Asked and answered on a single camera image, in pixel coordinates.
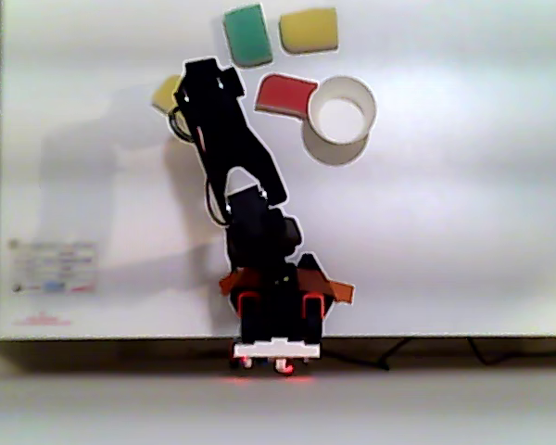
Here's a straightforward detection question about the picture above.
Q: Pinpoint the red sponge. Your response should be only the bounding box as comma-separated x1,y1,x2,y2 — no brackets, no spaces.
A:
253,73,320,120

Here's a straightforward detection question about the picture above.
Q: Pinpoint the green sponge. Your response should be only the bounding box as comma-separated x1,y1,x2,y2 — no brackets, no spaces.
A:
222,3,274,70

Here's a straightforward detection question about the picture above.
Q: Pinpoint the large yellow sponge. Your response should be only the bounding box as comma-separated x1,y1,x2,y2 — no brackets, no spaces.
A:
278,6,340,56

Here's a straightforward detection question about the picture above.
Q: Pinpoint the black cable under table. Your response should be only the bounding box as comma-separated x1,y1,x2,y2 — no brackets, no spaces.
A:
466,337,556,366
323,337,413,372

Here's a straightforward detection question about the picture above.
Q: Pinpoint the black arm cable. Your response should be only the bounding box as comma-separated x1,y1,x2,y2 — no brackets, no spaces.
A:
167,104,204,146
205,178,232,229

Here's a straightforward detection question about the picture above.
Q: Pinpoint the small yellow sponge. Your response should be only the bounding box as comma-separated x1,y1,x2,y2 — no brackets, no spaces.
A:
151,74,185,115

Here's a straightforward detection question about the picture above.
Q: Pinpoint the printed sticker label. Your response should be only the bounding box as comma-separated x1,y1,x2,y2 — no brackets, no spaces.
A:
7,238,99,296

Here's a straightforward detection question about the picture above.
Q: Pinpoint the orange table clamp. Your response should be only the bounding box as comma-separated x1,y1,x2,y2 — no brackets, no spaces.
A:
305,267,356,307
218,271,260,298

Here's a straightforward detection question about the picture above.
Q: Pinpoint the white paper cup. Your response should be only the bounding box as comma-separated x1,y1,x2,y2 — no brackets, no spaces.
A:
301,75,378,167

